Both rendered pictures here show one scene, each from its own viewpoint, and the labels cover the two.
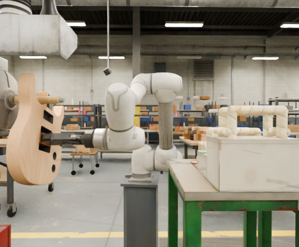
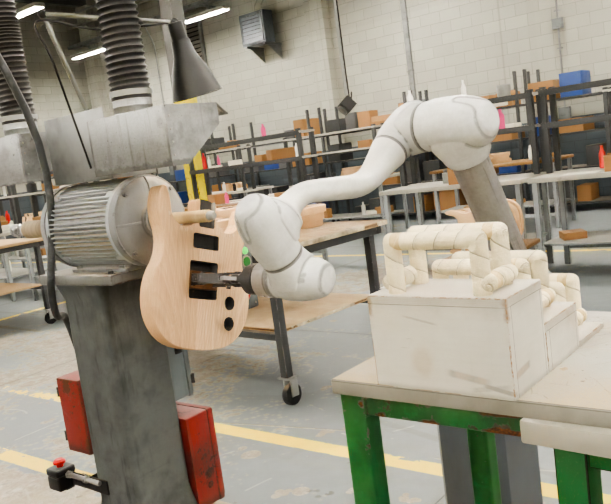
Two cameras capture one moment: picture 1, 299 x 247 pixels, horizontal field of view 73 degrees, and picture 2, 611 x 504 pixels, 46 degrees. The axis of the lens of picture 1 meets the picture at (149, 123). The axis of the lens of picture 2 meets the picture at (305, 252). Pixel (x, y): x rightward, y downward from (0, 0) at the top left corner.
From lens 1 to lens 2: 1.09 m
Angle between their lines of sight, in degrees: 41
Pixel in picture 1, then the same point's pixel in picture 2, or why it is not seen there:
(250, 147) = (415, 312)
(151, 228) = not seen: hidden behind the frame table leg
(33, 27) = (140, 129)
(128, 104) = (263, 231)
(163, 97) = (449, 160)
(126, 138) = (287, 283)
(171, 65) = not seen: outside the picture
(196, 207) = (356, 407)
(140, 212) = not seen: hidden behind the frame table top
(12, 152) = (145, 306)
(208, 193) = (363, 385)
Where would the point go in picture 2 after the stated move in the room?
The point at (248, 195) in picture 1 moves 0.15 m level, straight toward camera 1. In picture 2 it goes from (425, 396) to (351, 418)
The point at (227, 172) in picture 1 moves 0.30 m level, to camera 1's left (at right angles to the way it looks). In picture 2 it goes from (385, 353) to (265, 343)
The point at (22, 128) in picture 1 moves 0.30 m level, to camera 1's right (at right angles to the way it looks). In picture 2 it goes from (154, 272) to (240, 272)
